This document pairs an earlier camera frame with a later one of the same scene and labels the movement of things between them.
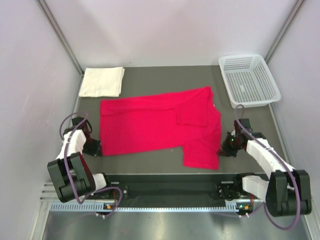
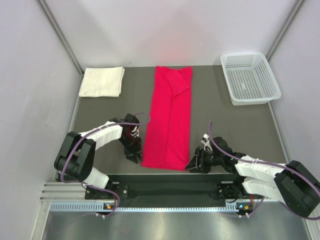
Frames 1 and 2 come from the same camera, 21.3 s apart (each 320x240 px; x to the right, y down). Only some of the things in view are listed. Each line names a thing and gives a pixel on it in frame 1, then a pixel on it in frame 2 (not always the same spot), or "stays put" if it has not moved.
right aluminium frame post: [291, 17] stays put
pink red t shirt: [187, 121] -> [167, 143]
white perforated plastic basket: [248, 81] stays put
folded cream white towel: [102, 82] stays put
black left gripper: [95, 151] -> [136, 151]
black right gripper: [224, 150] -> [197, 165]
